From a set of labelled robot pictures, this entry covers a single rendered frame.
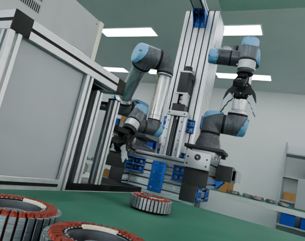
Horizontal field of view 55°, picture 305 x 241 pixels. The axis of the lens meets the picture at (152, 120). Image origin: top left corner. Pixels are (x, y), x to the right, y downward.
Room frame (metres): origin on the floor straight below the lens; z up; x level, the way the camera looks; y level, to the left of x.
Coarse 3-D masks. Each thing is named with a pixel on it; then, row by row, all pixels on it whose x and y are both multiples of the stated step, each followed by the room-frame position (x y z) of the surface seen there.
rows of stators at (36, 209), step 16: (0, 208) 0.32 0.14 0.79; (16, 208) 0.38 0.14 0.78; (32, 208) 0.40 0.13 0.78; (48, 208) 0.38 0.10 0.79; (0, 224) 0.31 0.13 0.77; (16, 224) 0.32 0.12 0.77; (32, 224) 0.33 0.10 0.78; (48, 224) 0.35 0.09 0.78; (64, 224) 0.32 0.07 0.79; (80, 224) 0.34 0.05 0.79; (0, 240) 0.32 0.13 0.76; (16, 240) 0.32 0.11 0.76; (32, 240) 0.33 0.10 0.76; (48, 240) 0.27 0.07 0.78; (64, 240) 0.27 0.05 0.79; (80, 240) 0.33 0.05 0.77; (96, 240) 0.34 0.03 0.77; (112, 240) 0.34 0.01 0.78; (128, 240) 0.33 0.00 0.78
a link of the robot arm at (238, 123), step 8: (256, 64) 1.61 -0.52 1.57; (232, 104) 1.67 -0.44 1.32; (240, 104) 1.63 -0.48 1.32; (232, 112) 1.64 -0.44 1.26; (240, 112) 1.63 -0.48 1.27; (232, 120) 1.64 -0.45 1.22; (240, 120) 1.63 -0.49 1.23; (248, 120) 1.63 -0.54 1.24; (224, 128) 1.66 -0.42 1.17; (232, 128) 1.64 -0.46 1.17; (240, 128) 1.63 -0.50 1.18; (240, 136) 1.67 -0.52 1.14
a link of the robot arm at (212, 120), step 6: (204, 114) 1.72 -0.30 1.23; (210, 114) 1.68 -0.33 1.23; (216, 114) 1.67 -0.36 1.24; (222, 114) 1.69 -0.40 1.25; (204, 120) 1.70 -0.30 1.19; (210, 120) 1.67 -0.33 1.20; (216, 120) 1.66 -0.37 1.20; (222, 120) 1.66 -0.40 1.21; (204, 126) 1.69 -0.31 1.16; (210, 126) 1.67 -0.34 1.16; (216, 126) 1.67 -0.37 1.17; (222, 126) 1.66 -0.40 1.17; (222, 132) 1.69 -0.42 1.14
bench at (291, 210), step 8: (216, 192) 3.31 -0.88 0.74; (224, 192) 3.42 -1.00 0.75; (240, 200) 3.18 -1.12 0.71; (248, 200) 3.15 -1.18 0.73; (256, 200) 3.15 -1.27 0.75; (264, 200) 3.76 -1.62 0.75; (272, 208) 3.03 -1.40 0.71; (280, 208) 3.00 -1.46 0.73; (288, 208) 2.97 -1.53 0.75; (304, 216) 2.90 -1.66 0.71
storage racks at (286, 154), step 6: (120, 126) 8.24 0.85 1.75; (288, 156) 6.61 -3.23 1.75; (294, 156) 6.38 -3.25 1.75; (300, 156) 6.18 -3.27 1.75; (282, 168) 6.24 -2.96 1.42; (282, 174) 6.23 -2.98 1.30; (282, 180) 6.67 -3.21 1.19; (192, 204) 7.07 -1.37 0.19; (198, 204) 7.52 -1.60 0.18; (276, 216) 6.23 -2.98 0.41; (276, 222) 6.30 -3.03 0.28; (294, 228) 6.06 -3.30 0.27
